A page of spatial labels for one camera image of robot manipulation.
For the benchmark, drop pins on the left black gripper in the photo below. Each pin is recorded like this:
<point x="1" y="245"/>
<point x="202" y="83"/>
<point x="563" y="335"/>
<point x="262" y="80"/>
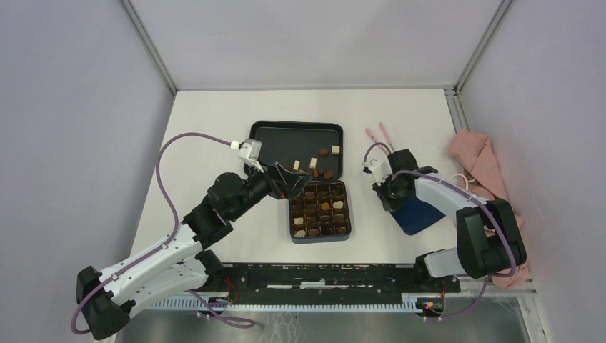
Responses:
<point x="294" y="181"/>

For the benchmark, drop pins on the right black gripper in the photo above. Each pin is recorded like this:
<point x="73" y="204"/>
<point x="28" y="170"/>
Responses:
<point x="389" y="204"/>

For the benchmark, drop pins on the blue box lid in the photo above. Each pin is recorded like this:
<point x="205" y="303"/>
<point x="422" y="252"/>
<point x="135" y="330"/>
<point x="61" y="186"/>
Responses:
<point x="414" y="216"/>

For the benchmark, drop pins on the black chocolate tray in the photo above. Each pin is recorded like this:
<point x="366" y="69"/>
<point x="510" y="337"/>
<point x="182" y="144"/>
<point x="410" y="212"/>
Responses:
<point x="286" y="142"/>

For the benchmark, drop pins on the blue chocolate box with insert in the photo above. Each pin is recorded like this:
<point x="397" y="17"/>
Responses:
<point x="320" y="214"/>

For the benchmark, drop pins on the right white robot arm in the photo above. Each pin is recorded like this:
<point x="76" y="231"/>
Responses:
<point x="488" y="239"/>

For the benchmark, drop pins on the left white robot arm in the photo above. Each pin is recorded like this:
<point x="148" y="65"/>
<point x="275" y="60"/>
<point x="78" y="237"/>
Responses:
<point x="107" y="299"/>

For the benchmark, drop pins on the pink cloth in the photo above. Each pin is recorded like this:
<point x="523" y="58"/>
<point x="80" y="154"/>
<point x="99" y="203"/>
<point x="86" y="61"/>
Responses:
<point x="481" y="174"/>

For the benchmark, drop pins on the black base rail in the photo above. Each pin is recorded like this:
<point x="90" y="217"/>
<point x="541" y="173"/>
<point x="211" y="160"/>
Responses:
<point x="324" y="284"/>

